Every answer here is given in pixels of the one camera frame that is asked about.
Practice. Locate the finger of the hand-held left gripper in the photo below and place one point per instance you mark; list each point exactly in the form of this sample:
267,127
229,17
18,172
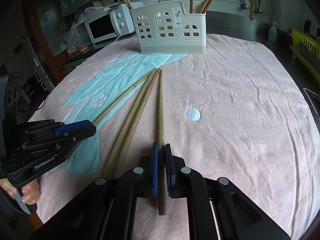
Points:
75,126
82,133

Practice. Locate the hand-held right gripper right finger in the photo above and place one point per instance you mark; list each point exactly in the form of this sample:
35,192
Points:
170,170

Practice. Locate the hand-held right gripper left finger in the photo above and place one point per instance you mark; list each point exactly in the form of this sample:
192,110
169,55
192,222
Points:
155,170

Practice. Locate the brown wooden chopstick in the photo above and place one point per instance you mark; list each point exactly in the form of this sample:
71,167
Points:
160,105
125,96
129,120

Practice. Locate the pair of chopsticks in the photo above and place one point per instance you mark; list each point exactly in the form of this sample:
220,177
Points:
137,116

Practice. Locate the cream plastic chopstick holder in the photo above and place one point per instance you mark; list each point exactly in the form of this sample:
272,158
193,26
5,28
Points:
175,47

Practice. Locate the person's left hand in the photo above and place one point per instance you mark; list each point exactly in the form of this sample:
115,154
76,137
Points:
30,192

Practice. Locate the green base cabinet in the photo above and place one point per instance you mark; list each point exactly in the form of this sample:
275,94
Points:
75,65

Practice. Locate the pink and blue printed blanket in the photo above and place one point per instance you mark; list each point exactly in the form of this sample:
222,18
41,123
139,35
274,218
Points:
237,130

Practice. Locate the clear plastic food bag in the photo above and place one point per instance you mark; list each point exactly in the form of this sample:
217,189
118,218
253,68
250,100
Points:
75,40

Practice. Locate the crumpled clear plastic bag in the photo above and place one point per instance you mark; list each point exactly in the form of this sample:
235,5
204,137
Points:
95,10

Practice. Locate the white microwave oven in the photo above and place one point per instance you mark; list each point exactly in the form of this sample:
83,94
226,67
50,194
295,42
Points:
122,17

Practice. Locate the white kitchen appliance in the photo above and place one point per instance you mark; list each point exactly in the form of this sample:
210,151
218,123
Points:
96,4

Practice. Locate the blue soap dispenser bottle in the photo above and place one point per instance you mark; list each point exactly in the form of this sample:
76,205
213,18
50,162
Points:
273,33

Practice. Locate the green plastic dish rack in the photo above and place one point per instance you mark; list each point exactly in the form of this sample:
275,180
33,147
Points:
300,40

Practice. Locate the brown wooden door frame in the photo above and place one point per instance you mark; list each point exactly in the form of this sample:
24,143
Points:
37,25

